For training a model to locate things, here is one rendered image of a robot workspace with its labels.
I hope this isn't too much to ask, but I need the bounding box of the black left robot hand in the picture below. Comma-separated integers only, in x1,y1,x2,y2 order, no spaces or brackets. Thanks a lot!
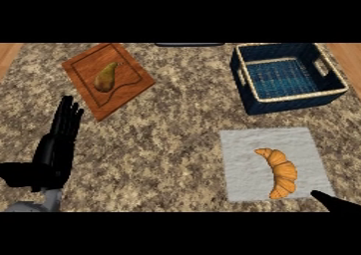
0,95,85,193

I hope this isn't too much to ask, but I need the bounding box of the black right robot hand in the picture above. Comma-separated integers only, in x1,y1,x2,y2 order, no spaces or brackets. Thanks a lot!
309,189,361,213

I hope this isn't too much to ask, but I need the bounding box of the orange croissant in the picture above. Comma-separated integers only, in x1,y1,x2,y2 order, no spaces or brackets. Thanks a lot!
253,147,298,200

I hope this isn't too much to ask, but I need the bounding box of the dark blue wicker basket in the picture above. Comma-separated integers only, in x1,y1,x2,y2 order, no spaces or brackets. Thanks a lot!
229,43,350,117

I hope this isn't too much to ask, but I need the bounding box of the brown wooden cutting board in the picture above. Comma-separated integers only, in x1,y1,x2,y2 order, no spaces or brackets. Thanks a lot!
60,43,158,123

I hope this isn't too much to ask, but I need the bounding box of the green-brown pear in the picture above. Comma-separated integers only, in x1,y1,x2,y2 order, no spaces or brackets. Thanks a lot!
93,61,121,94

